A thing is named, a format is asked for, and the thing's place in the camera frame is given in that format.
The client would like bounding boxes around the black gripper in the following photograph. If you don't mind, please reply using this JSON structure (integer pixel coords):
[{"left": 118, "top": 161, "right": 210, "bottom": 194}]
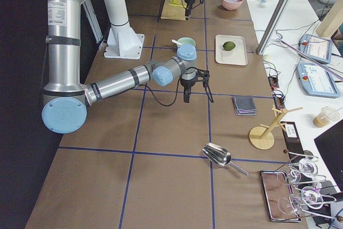
[
  {"left": 185, "top": 0, "right": 195, "bottom": 20},
  {"left": 181, "top": 72, "right": 197, "bottom": 103}
]

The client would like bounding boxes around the white plastic spoon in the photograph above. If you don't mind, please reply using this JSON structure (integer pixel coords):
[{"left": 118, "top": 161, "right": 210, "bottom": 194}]
[{"left": 171, "top": 39, "right": 182, "bottom": 47}]

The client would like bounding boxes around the light green bowl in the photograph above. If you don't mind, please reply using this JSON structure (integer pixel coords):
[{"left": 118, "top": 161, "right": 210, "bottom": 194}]
[{"left": 176, "top": 37, "right": 196, "bottom": 48}]

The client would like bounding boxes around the wooden cutting board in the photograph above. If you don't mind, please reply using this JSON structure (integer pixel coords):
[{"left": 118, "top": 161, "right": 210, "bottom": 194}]
[{"left": 160, "top": 0, "right": 186, "bottom": 21}]

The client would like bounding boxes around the yellow plastic knife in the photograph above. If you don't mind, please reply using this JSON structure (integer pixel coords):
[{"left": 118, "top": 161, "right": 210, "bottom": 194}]
[{"left": 168, "top": 3, "right": 186, "bottom": 9}]

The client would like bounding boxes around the green lime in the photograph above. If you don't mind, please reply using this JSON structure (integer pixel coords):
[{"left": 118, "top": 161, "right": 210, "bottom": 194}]
[{"left": 222, "top": 41, "right": 236, "bottom": 51}]

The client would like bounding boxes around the folded grey cloth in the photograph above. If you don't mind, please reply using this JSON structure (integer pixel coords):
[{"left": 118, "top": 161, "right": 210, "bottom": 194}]
[{"left": 232, "top": 95, "right": 257, "bottom": 116}]

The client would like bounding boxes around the beige tray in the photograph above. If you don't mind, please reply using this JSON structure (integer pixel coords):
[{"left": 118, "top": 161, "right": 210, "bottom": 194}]
[{"left": 215, "top": 35, "right": 248, "bottom": 66}]

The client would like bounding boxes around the metal scoop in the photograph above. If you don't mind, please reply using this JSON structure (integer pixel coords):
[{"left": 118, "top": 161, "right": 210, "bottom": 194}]
[{"left": 202, "top": 142, "right": 249, "bottom": 176}]

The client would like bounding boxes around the white pillar with base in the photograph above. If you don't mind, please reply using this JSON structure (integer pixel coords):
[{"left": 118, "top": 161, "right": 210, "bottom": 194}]
[{"left": 104, "top": 0, "right": 144, "bottom": 60}]

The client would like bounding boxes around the wooden mug tree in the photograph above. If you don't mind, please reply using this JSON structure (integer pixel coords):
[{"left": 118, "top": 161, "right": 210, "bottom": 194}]
[{"left": 249, "top": 105, "right": 302, "bottom": 150}]

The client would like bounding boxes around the black power strip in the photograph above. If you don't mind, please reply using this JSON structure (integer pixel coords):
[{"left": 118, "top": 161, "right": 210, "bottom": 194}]
[{"left": 268, "top": 75, "right": 286, "bottom": 109}]

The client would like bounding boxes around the reacher grabber stick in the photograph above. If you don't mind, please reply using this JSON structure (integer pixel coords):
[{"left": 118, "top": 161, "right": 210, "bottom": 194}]
[{"left": 275, "top": 32, "right": 343, "bottom": 83}]

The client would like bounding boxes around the black box with label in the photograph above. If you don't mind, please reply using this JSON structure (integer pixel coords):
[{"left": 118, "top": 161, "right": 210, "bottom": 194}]
[{"left": 282, "top": 121, "right": 304, "bottom": 158}]

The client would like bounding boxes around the near teach pendant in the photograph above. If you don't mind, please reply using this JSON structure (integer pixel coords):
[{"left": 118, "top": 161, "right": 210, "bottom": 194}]
[{"left": 296, "top": 62, "right": 340, "bottom": 98}]

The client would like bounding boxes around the teach pendant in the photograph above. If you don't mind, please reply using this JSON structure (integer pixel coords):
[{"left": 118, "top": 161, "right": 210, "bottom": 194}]
[
  {"left": 299, "top": 34, "right": 333, "bottom": 64},
  {"left": 296, "top": 62, "right": 340, "bottom": 98}
]

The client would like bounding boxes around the far teach pendant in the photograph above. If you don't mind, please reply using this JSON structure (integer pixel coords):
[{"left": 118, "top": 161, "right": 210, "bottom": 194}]
[{"left": 299, "top": 34, "right": 333, "bottom": 64}]

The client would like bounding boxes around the metal tray with glasses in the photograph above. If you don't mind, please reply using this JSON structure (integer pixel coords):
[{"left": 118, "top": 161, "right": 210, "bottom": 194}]
[{"left": 259, "top": 171, "right": 302, "bottom": 223}]

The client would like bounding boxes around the iced coffee plastic cup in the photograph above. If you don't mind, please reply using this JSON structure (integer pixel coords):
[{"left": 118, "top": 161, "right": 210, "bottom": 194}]
[{"left": 312, "top": 106, "right": 340, "bottom": 128}]

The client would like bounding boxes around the black monitor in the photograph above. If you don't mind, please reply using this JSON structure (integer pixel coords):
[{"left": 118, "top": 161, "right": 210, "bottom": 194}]
[{"left": 314, "top": 121, "right": 343, "bottom": 187}]

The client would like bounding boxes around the black robot cable right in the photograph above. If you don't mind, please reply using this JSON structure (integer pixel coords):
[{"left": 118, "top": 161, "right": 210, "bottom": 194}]
[{"left": 144, "top": 76, "right": 215, "bottom": 107}]

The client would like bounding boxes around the aluminium frame post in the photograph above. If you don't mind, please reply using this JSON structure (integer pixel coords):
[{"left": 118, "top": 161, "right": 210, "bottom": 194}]
[{"left": 256, "top": 0, "right": 290, "bottom": 55}]

